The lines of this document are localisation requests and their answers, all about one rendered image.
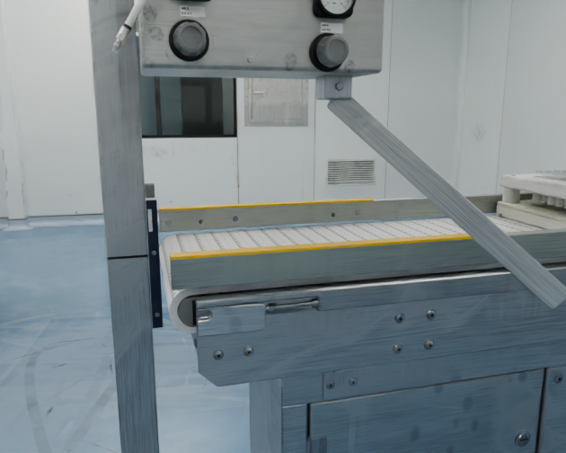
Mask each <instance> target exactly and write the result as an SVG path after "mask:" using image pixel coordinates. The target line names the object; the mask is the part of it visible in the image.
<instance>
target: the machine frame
mask: <svg viewBox="0 0 566 453"><path fill-rule="evenodd" d="M88 5H89V18H90V31H91V43H92V55H93V80H94V91H95V104H96V117H97V129H98V141H99V154H100V167H101V178H102V203H103V215H104V227H105V240H106V253H107V264H108V277H109V290H110V302H111V326H112V339H113V350H114V363H115V376H116V388H117V400H118V413H119V436H120V449H121V453H159V438H158V421H157V405H156V389H155V357H154V341H153V325H152V308H151V292H150V276H149V260H148V243H147V227H146V195H145V179H144V163H143V147H142V130H141V114H140V98H139V82H138V65H137V34H136V22H135V23H134V25H133V26H132V30H131V31H130V34H129V36H128V38H127V40H126V41H125V42H122V43H121V47H120V49H118V51H117V52H115V51H113V50H112V49H113V47H114V46H113V44H114V43H115V41H117V38H116V36H117V34H118V33H119V30H120V28H121V27H122V25H123V24H124V23H125V21H126V20H127V19H128V16H129V14H130V12H131V10H132V9H133V7H134V5H135V2H134V0H88Z"/></svg>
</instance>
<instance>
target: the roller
mask: <svg viewBox="0 0 566 453"><path fill-rule="evenodd" d="M200 296H206V294H197V295H190V296H187V297H185V298H184V299H183V300H182V301H181V302H180V304H179V305H178V309H177V314H178V317H179V318H180V320H181V321H182V323H183V324H185V325H187V326H189V327H197V323H196V322H197V320H196V305H195V298H196V297H200Z"/></svg>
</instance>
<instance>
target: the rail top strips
mask: <svg viewBox="0 0 566 453"><path fill-rule="evenodd" d="M361 201H374V200H373V199H370V198H365V199H345V200H306V201H285V202H265V203H245V204H225V205H205V206H185V207H164V208H159V211H167V210H186V209H224V208H244V207H263V206H283V205H302V204H322V203H341V202H361ZM459 239H472V238H471V237H470V236H469V235H468V234H467V233H465V234H452V235H425V236H412V237H399V238H386V239H372V240H358V241H345V242H331V243H318V244H292V245H278V246H264V247H252V248H238V249H225V250H211V251H197V252H184V253H170V258H171V260H179V259H191V258H204V257H217V256H230V255H243V254H256V253H280V252H294V251H306V250H319V249H332V248H344V247H358V246H370V245H383V244H408V243H421V242H434V241H446V240H459Z"/></svg>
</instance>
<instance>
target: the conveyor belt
mask: <svg viewBox="0 0 566 453"><path fill-rule="evenodd" d="M486 217H488V218H489V219H490V220H491V221H492V222H493V223H494V224H496V225H497V226H498V227H499V228H500V229H501V230H502V231H504V232H505V233H506V232H519V231H533V230H545V228H542V227H539V226H533V225H530V224H527V223H524V222H520V221H517V220H514V219H511V218H500V217H499V216H486ZM465 233H466V232H465V231H464V230H463V229H462V228H461V227H460V226H459V225H458V224H456V223H455V222H454V221H453V220H452V219H451V218H436V219H421V220H405V221H390V222H374V223H358V224H343V225H328V226H297V227H282V228H266V229H250V230H235V231H219V232H204V233H188V234H174V235H169V236H167V237H166V238H165V239H164V240H163V241H162V242H161V244H160V247H159V254H160V260H161V265H162V271H163V276H164V286H165V292H166V297H167V303H168V308H169V314H170V318H171V320H172V323H173V324H174V325H175V327H177V328H178V329H179V330H181V331H183V332H185V333H196V332H197V327H189V326H187V325H185V324H183V323H182V321H181V320H180V318H179V317H178V314H177V309H178V305H179V304H180V302H181V301H182V300H183V299H184V298H185V297H187V296H190V295H197V294H206V296H210V295H220V294H219V292H227V291H238V290H248V289H268V288H278V287H288V286H299V285H309V284H319V283H330V282H340V281H350V280H370V279H380V278H391V277H401V276H411V275H421V274H431V273H441V272H452V271H471V270H482V269H492V268H502V267H504V266H503V265H502V264H501V263H499V262H493V263H482V264H471V265H460V266H450V267H439V268H428V269H418V270H407V271H387V272H377V273H366V274H355V275H344V276H334V277H323V278H312V279H301V280H282V281H271V282H260V283H250V284H239V285H228V286H217V287H207V288H196V289H176V290H172V286H171V269H170V253H184V252H197V251H211V250H225V249H238V248H252V247H264V246H278V245H292V244H318V243H331V242H345V241H358V240H372V239H386V238H399V237H412V236H425V235H452V234H465ZM536 260H537V261H538V262H539V263H540V264H543V263H554V262H566V257H555V258H544V259H536Z"/></svg>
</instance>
